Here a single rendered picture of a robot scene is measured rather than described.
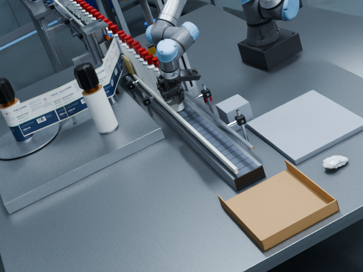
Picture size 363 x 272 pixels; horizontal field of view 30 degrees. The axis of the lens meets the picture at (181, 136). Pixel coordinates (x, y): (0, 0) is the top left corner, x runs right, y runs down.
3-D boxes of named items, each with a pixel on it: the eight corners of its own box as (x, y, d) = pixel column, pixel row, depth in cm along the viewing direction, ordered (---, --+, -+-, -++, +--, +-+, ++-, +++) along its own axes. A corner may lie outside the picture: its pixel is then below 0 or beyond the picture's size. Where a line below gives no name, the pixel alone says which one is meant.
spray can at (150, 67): (156, 99, 290) (141, 57, 281) (167, 93, 292) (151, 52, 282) (162, 102, 286) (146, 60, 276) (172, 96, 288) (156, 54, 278)
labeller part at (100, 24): (80, 29, 320) (79, 27, 320) (101, 19, 322) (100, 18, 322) (87, 35, 308) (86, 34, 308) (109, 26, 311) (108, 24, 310)
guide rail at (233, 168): (134, 78, 313) (132, 74, 312) (136, 77, 313) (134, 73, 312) (235, 174, 221) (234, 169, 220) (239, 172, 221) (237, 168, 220)
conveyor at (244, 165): (105, 56, 365) (102, 49, 363) (118, 49, 366) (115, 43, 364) (240, 187, 224) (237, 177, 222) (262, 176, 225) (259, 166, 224)
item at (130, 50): (138, 80, 314) (122, 40, 304) (148, 75, 315) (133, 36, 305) (141, 83, 309) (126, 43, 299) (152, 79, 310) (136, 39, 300)
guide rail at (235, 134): (144, 61, 312) (143, 59, 311) (146, 60, 312) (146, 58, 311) (251, 151, 220) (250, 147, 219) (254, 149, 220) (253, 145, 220)
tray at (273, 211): (220, 204, 221) (217, 195, 219) (288, 169, 226) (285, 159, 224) (264, 251, 195) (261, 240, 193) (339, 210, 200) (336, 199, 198)
